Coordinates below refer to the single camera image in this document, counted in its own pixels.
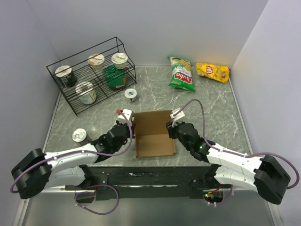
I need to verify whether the white cup lower rack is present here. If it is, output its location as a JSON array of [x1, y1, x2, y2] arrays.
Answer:
[[75, 81, 97, 105]]

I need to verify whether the small white yogurt cup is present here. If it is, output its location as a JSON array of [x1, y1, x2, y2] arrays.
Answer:
[[124, 88, 137, 102]]

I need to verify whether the orange yogurt cup on rack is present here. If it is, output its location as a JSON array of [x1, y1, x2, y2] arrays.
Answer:
[[87, 54, 105, 71]]

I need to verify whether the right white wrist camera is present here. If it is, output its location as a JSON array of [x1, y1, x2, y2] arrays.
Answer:
[[170, 108, 185, 127]]

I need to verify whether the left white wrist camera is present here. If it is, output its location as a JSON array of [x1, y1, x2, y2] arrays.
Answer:
[[117, 109, 134, 125]]

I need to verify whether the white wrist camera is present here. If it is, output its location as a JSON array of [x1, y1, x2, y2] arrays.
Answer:
[[170, 108, 185, 127], [117, 109, 134, 125]]

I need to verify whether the Chobani yogurt cup on rack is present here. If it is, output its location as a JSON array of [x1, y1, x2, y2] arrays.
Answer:
[[111, 52, 128, 69]]

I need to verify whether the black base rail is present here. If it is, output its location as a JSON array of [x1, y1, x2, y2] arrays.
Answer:
[[65, 166, 231, 201]]

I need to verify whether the dark tin can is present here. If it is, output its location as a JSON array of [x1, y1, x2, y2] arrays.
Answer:
[[71, 128, 92, 146]]

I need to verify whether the dark yogurt cup on rack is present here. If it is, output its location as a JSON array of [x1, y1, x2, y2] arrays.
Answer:
[[55, 65, 77, 88]]

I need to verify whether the brown cardboard box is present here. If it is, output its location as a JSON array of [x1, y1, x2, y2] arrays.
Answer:
[[134, 110, 176, 158]]

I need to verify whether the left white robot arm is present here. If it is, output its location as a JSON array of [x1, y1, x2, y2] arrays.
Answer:
[[10, 121, 135, 199]]

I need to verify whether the green Chuba chips bag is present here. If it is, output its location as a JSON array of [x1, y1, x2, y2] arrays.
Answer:
[[168, 56, 195, 92]]

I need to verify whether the green snack bag in rack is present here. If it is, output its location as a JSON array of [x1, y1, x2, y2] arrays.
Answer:
[[104, 65, 126, 90]]

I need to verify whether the black wire rack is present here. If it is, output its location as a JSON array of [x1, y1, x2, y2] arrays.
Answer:
[[46, 36, 137, 115]]

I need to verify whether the yellow Lays chips bag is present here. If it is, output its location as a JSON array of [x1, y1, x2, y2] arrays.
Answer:
[[196, 63, 230, 84]]

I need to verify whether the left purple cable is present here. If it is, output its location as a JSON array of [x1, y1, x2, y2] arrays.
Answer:
[[9, 110, 134, 215]]

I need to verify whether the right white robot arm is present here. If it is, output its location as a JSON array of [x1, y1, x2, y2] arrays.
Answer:
[[166, 121, 291, 204]]

